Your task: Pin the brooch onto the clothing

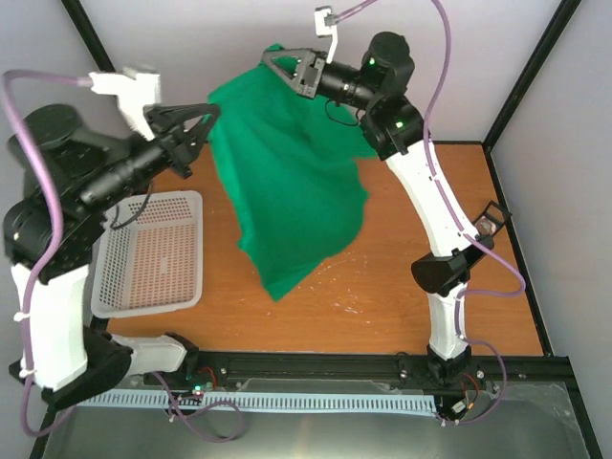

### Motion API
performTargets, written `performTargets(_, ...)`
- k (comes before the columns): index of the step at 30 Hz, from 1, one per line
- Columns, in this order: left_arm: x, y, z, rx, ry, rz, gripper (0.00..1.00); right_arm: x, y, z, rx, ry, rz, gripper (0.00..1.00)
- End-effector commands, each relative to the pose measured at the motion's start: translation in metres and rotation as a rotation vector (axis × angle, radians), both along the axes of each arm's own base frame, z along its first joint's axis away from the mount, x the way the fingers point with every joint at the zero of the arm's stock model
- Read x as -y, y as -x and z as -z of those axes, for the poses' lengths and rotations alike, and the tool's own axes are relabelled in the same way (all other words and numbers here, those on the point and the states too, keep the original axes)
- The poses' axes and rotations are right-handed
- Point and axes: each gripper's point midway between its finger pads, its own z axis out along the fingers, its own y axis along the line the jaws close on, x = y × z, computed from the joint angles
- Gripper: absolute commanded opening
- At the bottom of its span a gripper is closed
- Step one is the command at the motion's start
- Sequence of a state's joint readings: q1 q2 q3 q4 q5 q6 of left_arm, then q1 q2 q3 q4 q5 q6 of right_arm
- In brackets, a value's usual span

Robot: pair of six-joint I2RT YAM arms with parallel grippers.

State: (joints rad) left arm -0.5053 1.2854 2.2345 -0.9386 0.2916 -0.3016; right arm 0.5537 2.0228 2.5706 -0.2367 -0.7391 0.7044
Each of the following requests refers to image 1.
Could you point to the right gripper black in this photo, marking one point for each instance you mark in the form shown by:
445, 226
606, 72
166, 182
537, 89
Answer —
312, 73

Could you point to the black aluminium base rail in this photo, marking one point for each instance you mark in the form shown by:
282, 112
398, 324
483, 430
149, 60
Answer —
397, 370

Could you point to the green t-shirt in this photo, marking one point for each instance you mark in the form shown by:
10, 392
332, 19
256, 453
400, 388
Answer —
289, 167

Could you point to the black brooch box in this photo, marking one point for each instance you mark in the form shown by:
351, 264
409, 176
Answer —
492, 219

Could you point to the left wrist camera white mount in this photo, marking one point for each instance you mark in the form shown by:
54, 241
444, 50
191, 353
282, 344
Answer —
135, 89

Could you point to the right black frame post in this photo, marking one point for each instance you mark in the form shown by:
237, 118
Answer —
544, 46

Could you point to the small electronics board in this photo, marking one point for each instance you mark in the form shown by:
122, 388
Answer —
203, 381

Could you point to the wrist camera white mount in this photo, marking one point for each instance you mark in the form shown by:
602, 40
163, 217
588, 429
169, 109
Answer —
325, 26
135, 89

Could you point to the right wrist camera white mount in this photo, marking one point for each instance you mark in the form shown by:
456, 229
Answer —
325, 26

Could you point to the black frame post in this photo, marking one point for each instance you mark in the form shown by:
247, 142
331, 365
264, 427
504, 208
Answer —
88, 34
544, 46

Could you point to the white plastic basket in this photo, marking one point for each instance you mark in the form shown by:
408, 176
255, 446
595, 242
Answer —
155, 264

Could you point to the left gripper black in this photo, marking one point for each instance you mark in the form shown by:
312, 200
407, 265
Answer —
167, 122

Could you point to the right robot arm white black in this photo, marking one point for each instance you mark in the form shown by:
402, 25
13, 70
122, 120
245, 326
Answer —
396, 130

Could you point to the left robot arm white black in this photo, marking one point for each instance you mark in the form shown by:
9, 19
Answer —
91, 173

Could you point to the left black frame post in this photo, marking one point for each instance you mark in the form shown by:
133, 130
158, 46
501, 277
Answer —
88, 34

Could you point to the light blue cable duct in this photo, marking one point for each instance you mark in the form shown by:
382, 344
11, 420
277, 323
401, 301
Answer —
263, 402

